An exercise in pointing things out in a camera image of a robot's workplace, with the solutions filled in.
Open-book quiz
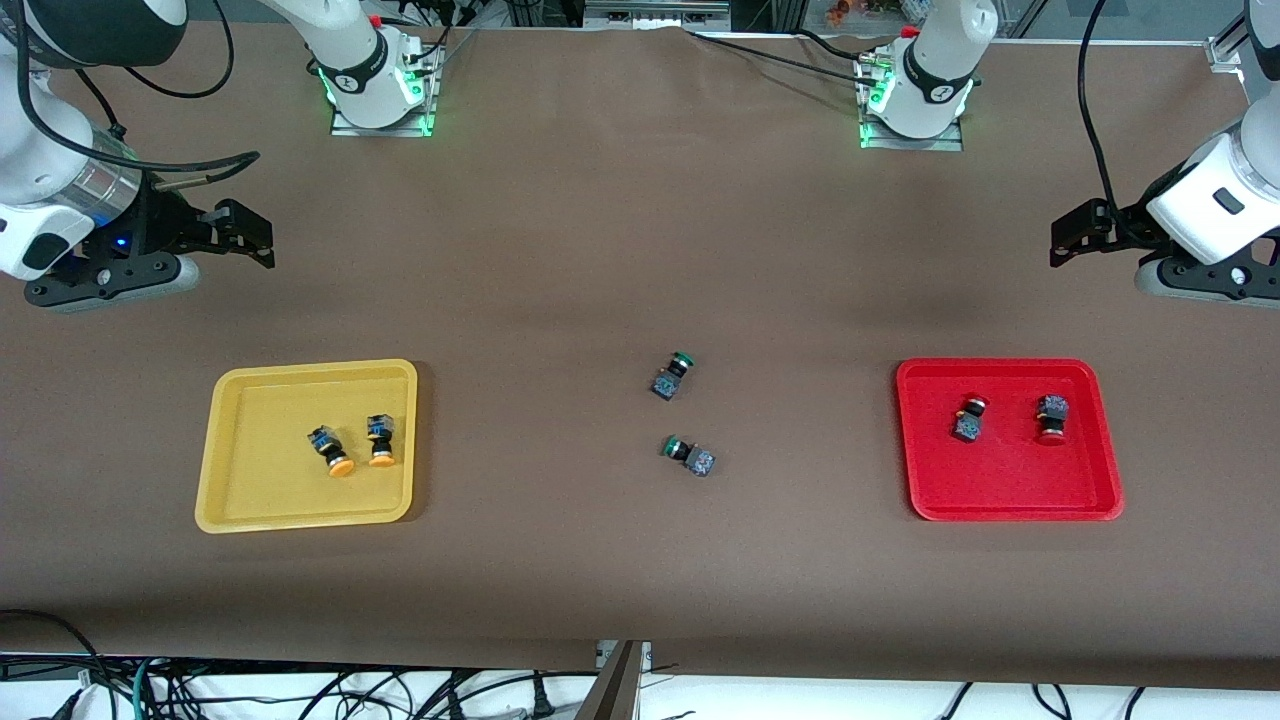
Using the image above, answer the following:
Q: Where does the red mushroom push button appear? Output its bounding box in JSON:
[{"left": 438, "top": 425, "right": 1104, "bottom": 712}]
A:
[
  {"left": 1034, "top": 393, "right": 1071, "bottom": 447},
  {"left": 950, "top": 396, "right": 989, "bottom": 444}
]

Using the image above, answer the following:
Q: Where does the yellow mushroom push button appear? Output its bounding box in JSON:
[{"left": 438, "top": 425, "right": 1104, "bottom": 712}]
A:
[
  {"left": 306, "top": 425, "right": 357, "bottom": 479},
  {"left": 365, "top": 413, "right": 398, "bottom": 469}
]

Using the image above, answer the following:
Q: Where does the aluminium corner profile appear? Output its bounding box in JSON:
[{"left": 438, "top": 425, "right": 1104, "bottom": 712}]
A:
[{"left": 1205, "top": 0, "right": 1280, "bottom": 73}]

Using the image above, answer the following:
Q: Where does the yellow plastic tray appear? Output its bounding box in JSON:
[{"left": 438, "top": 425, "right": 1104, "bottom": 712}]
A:
[{"left": 194, "top": 358, "right": 419, "bottom": 535}]

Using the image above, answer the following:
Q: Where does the red plastic tray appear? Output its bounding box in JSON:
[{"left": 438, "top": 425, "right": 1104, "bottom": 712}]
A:
[{"left": 895, "top": 357, "right": 1126, "bottom": 523}]

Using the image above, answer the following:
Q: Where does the green mushroom push button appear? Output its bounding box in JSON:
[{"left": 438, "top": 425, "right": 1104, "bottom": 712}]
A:
[
  {"left": 649, "top": 352, "right": 697, "bottom": 401},
  {"left": 661, "top": 436, "right": 717, "bottom": 478}
]

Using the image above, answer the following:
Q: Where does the brown table cover sheet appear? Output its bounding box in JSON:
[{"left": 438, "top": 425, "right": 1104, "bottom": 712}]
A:
[{"left": 0, "top": 18, "right": 1280, "bottom": 691}]

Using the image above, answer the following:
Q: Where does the dark table strut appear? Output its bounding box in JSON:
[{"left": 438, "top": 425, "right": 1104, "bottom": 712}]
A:
[{"left": 572, "top": 640, "right": 643, "bottom": 720}]

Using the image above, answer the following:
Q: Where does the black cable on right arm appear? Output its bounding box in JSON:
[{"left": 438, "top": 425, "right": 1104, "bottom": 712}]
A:
[{"left": 0, "top": 0, "right": 263, "bottom": 191}]

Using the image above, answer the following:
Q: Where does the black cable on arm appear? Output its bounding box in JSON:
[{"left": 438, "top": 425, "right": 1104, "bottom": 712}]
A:
[
  {"left": 1076, "top": 0, "right": 1126, "bottom": 216},
  {"left": 0, "top": 0, "right": 263, "bottom": 191}
]

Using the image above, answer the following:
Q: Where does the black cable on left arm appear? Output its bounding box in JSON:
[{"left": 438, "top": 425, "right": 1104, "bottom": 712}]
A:
[{"left": 1076, "top": 0, "right": 1126, "bottom": 216}]

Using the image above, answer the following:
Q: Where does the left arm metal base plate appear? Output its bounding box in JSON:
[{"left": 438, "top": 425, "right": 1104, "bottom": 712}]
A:
[{"left": 856, "top": 45, "right": 965, "bottom": 153}]

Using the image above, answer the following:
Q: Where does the thin black table cable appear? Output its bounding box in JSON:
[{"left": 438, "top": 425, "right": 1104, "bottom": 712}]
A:
[{"left": 685, "top": 28, "right": 873, "bottom": 81}]

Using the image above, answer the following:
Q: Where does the teal cable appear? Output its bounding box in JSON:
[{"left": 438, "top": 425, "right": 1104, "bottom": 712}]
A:
[{"left": 130, "top": 655, "right": 161, "bottom": 720}]

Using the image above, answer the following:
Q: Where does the aluminium frame bracket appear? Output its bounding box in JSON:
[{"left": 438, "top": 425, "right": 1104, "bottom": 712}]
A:
[{"left": 596, "top": 640, "right": 653, "bottom": 673}]

